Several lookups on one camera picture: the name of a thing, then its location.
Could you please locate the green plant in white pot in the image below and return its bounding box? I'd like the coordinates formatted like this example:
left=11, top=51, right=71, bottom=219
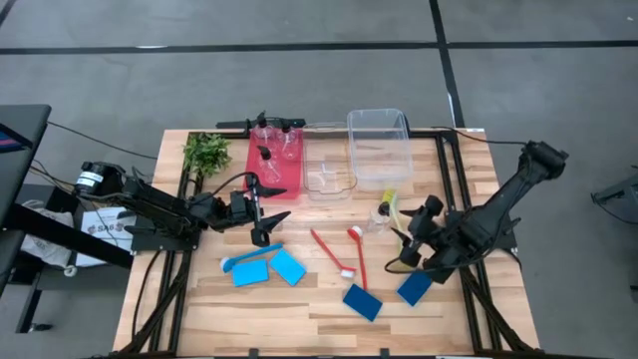
left=181, top=132, right=233, bottom=180

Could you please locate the white plastic bag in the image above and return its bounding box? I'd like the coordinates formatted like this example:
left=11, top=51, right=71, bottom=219
left=19, top=198, right=76, bottom=270

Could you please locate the dark grey chair base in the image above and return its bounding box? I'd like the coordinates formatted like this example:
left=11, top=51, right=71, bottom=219
left=590, top=167, right=638, bottom=225

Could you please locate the pink plastic bin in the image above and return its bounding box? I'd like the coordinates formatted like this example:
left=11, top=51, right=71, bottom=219
left=242, top=127, right=305, bottom=200

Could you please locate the dark blue scrub sponge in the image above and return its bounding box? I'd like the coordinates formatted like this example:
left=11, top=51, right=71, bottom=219
left=396, top=271, right=434, bottom=307
left=342, top=282, right=384, bottom=323

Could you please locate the blue lit screen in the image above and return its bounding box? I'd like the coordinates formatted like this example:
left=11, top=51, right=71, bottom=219
left=0, top=122, right=25, bottom=155

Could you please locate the red round-head dish brush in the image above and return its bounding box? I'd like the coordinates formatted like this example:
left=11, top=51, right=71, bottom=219
left=347, top=224, right=371, bottom=292

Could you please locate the white printed cardboard box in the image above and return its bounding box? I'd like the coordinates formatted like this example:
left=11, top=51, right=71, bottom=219
left=74, top=206, right=137, bottom=268

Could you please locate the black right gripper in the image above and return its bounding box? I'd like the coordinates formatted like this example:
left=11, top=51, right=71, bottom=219
left=390, top=193, right=450, bottom=270

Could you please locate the black floor cable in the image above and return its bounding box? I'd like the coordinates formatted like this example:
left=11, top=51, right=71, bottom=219
left=47, top=121, right=160, bottom=162

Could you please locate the yellow-green dish brush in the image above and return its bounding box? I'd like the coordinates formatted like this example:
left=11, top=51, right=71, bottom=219
left=382, top=188, right=408, bottom=250

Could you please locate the light blue sponge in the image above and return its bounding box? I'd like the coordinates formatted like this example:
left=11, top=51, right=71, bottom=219
left=231, top=258, right=270, bottom=288
left=268, top=247, right=308, bottom=287

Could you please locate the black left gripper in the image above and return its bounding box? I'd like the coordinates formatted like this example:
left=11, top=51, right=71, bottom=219
left=246, top=172, right=293, bottom=249

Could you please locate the large clear plastic bin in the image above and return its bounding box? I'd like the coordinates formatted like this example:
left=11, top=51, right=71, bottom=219
left=346, top=108, right=415, bottom=191

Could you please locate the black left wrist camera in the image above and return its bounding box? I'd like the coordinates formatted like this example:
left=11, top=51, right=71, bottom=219
left=228, top=190, right=250, bottom=224

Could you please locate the thin red dish brush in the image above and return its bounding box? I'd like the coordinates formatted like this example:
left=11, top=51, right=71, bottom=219
left=309, top=227, right=357, bottom=279

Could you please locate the black aluminium table frame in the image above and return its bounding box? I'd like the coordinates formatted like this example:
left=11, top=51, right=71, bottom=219
left=119, top=127, right=539, bottom=359

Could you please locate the light blue dish brush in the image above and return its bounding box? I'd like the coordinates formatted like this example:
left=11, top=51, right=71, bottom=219
left=220, top=241, right=284, bottom=274

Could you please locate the small clear plastic bin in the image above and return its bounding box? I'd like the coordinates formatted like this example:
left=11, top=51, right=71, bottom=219
left=302, top=122, right=358, bottom=201

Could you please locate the black desk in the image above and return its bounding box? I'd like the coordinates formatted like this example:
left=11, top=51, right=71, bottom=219
left=0, top=103, right=136, bottom=335

